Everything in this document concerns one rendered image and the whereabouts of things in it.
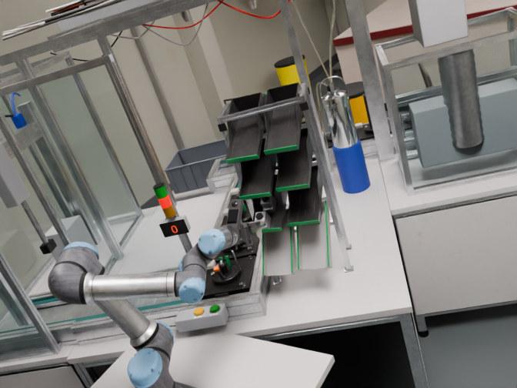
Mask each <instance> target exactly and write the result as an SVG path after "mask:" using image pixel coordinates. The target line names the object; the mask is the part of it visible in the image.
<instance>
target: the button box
mask: <svg viewBox="0 0 517 388"><path fill-rule="evenodd" d="M217 305H218V306H219V310H218V311H217V312H215V313H211V312H210V307H211V306H203V307H202V308H203V309H204V311H203V313H202V314H200V315H197V316H196V315H195V314H194V310H195V309H196V308H194V309H186V310H181V311H178V314H177V316H176V318H175V325H176V327H177V329H178V331H179V332H180V333H181V332H186V331H191V330H196V329H205V328H210V327H216V326H224V325H226V323H227V319H228V310H227V309H226V306H225V304H224V303H222V304H217Z"/></svg>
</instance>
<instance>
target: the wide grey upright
mask: <svg viewBox="0 0 517 388"><path fill-rule="evenodd" d="M345 4H346V8H347V12H348V16H349V22H350V26H351V30H352V36H353V40H354V44H355V50H356V54H357V58H358V62H359V68H360V72H361V76H362V82H363V86H364V90H365V96H366V100H367V104H368V107H369V114H370V118H371V121H372V128H373V132H374V136H375V142H376V146H377V150H378V154H379V160H380V162H381V161H383V160H389V159H394V158H395V154H394V150H393V146H392V139H391V135H390V131H389V124H388V120H387V116H386V112H385V105H384V101H383V97H382V90H381V86H380V82H379V75H378V71H377V67H376V63H375V56H374V52H373V47H372V41H371V37H370V33H369V26H368V22H367V18H366V13H365V6H364V2H363V0H345Z"/></svg>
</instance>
